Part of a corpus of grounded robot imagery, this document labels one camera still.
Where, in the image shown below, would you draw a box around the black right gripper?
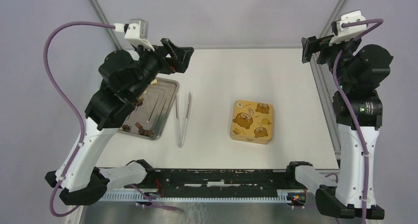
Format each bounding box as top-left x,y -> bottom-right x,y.
303,31 -> 363,89

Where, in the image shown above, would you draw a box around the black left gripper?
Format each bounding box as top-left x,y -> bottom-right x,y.
129,37 -> 194,101

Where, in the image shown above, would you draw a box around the metal serving tongs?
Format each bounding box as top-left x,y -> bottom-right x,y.
174,92 -> 193,148

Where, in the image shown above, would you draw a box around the silver box lid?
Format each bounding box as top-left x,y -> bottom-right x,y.
230,100 -> 274,145

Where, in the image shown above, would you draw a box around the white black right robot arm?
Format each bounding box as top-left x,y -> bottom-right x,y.
284,36 -> 393,221

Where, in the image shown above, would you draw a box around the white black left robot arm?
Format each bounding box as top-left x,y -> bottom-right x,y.
45,38 -> 194,206

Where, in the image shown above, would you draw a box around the metal chocolate tray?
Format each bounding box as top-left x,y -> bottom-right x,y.
118,78 -> 179,140

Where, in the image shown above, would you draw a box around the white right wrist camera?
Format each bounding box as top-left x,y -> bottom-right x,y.
329,10 -> 367,46

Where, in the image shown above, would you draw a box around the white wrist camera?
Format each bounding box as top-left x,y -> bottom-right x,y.
329,10 -> 367,46
113,18 -> 155,51

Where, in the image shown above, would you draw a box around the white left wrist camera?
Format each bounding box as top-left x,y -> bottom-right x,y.
113,18 -> 155,51

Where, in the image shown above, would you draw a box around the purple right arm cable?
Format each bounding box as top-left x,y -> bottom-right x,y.
323,19 -> 384,224

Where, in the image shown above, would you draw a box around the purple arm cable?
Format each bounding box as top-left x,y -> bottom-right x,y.
43,22 -> 180,218
323,19 -> 384,224

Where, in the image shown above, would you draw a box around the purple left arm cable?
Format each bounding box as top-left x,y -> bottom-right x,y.
43,22 -> 180,218

